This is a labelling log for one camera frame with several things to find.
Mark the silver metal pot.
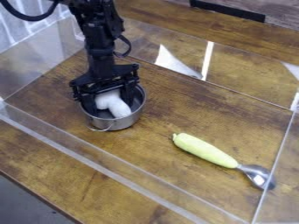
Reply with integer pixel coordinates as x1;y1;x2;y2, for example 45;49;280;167
79;84;146;132

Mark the black bar at background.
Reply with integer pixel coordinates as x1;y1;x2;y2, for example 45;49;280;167
189;0;266;23

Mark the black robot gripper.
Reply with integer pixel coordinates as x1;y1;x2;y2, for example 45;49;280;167
69;64;138;116

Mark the yellow handled metal spoon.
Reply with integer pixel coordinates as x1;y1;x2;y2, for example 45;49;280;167
172;133;276;190

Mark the white plush mushroom brown cap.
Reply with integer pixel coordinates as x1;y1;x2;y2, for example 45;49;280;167
94;89;132;118

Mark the clear acrylic enclosure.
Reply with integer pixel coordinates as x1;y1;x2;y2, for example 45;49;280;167
0;0;299;224

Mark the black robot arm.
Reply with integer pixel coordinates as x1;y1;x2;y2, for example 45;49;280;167
59;0;138;118

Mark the black cable loop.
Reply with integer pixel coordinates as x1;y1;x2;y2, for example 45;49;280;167
0;0;133;59

